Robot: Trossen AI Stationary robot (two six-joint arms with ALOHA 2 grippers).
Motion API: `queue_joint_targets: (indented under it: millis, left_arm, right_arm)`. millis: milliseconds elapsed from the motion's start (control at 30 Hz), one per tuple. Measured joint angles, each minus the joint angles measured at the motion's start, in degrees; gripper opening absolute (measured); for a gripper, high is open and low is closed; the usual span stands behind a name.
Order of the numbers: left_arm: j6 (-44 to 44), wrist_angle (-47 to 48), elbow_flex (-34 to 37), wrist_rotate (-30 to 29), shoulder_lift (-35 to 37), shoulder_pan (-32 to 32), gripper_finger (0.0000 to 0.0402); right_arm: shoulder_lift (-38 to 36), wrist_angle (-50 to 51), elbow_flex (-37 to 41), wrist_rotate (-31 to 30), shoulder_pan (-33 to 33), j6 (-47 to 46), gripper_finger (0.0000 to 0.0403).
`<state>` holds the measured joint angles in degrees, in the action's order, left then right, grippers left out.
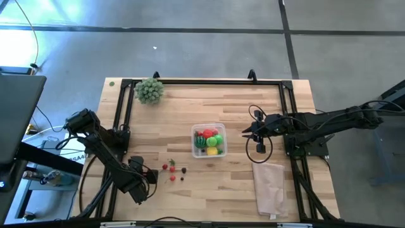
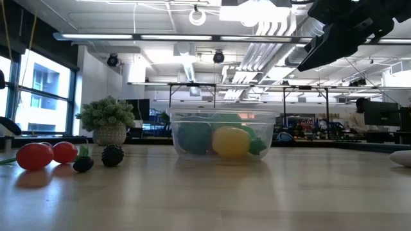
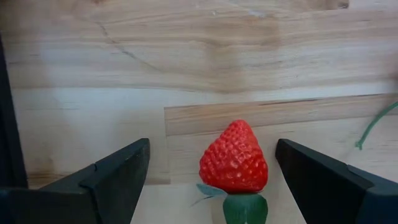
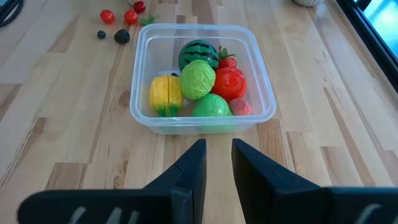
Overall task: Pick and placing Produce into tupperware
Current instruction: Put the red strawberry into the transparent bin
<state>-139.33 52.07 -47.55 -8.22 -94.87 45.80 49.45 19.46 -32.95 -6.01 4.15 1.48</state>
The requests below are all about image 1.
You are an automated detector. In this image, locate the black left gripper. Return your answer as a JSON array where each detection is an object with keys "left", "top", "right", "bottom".
[{"left": 121, "top": 169, "right": 159, "bottom": 206}]

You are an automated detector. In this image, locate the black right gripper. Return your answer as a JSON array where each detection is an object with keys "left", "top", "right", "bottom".
[{"left": 242, "top": 110, "right": 287, "bottom": 155}]

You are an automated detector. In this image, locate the clear plastic tupperware container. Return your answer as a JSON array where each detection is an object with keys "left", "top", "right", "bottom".
[{"left": 190, "top": 123, "right": 228, "bottom": 159}]

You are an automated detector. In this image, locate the striped toy watermelon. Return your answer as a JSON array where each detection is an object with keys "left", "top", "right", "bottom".
[{"left": 194, "top": 135, "right": 208, "bottom": 149}]

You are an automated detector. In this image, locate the beige folded cloth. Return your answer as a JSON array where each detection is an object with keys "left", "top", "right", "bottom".
[{"left": 251, "top": 161, "right": 289, "bottom": 220}]

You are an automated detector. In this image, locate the green potted plant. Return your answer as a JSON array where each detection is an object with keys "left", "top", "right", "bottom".
[{"left": 133, "top": 78, "right": 165, "bottom": 105}]

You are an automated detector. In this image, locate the white lettered box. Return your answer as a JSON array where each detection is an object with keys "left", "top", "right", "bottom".
[{"left": 59, "top": 132, "right": 92, "bottom": 165}]

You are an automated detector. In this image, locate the grey handheld tool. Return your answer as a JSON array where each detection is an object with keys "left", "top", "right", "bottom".
[{"left": 22, "top": 169, "right": 76, "bottom": 187}]

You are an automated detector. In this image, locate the black stand beam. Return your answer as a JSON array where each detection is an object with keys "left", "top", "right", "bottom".
[{"left": 14, "top": 142, "right": 85, "bottom": 177}]

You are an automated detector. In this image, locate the black and blue cart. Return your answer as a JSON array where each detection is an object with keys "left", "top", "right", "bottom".
[{"left": 368, "top": 79, "right": 405, "bottom": 187}]

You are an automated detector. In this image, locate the large black monitor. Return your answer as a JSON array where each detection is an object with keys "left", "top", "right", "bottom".
[{"left": 0, "top": 73, "right": 47, "bottom": 165}]

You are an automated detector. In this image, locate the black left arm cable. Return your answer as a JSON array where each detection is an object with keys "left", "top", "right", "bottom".
[{"left": 128, "top": 158, "right": 159, "bottom": 200}]

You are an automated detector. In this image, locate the thin black gripper cable loop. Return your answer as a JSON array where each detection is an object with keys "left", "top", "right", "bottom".
[{"left": 248, "top": 104, "right": 268, "bottom": 121}]

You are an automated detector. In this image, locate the thick black gripper cable loop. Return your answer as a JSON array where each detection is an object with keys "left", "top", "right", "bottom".
[{"left": 245, "top": 134, "right": 273, "bottom": 164}]

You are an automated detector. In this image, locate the silver aluminium bracket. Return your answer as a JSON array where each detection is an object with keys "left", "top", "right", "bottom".
[
  {"left": 99, "top": 221, "right": 137, "bottom": 228},
  {"left": 276, "top": 222, "right": 314, "bottom": 228}
]

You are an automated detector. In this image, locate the white floor cable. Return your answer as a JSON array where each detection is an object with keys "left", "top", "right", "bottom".
[{"left": 22, "top": 125, "right": 69, "bottom": 143}]

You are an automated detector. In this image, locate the yellow floor cable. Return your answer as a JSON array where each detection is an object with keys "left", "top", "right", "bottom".
[{"left": 14, "top": 0, "right": 41, "bottom": 67}]

